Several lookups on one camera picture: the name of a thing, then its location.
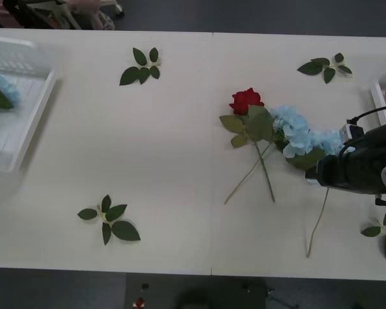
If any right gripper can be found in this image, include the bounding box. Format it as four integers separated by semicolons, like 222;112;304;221
304;153;354;191

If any pale blue flower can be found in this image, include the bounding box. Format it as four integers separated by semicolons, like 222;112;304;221
0;68;21;111
284;128;355;258
224;103;313;205

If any pale blue flower, green stem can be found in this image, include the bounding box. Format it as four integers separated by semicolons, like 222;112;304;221
224;103;313;205

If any shallow white box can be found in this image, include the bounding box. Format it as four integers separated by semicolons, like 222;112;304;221
0;34;58;176
369;68;386;127

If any red rose with green stem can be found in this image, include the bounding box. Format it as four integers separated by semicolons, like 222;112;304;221
219;87;277;204

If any person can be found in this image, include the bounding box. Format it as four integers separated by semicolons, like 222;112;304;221
60;0;117;31

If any pale blue flower, dark leaf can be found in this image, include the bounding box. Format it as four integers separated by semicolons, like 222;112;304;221
0;68;21;111

